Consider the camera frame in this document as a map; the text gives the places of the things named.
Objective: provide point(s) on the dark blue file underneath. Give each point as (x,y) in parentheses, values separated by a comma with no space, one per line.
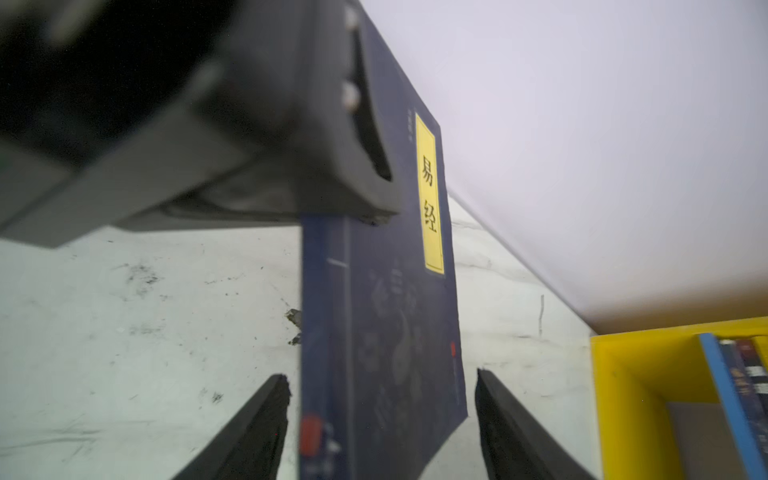
(382,382)

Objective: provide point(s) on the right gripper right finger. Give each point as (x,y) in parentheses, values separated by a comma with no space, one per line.
(514,444)

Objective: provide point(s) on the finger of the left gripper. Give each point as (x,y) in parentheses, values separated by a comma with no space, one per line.
(366,150)

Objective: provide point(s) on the dark old man cover book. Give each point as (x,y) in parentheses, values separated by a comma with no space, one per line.
(748,396)

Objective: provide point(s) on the black wolf cover book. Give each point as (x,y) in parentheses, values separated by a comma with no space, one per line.
(754,367)

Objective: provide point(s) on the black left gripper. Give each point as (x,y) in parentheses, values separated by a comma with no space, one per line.
(171,115)

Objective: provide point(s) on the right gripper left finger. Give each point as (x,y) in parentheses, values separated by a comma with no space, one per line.
(250,445)

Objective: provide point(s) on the yellow pink blue bookshelf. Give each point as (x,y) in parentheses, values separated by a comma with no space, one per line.
(666,405)

